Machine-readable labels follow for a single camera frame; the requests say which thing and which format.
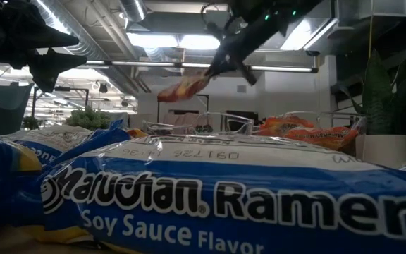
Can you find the narrow clear plastic container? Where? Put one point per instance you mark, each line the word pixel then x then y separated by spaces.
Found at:
pixel 359 123

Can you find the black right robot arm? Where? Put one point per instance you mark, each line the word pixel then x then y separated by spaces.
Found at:
pixel 280 10

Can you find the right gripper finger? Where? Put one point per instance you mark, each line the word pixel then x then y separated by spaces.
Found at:
pixel 247 73
pixel 219 67

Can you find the round silver ceiling duct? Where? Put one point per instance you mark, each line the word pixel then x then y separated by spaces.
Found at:
pixel 132 8

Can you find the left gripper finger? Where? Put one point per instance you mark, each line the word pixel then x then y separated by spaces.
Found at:
pixel 51 65
pixel 34 31

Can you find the round green succulent plant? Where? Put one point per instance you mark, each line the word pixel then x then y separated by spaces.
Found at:
pixel 88 120

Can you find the long ceiling light bar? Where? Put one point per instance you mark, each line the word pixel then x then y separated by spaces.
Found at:
pixel 277 68

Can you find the large silver ceiling duct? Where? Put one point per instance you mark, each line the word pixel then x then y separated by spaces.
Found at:
pixel 83 39

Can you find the spiky plant in white pot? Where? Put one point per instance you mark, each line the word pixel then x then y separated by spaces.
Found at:
pixel 382 151

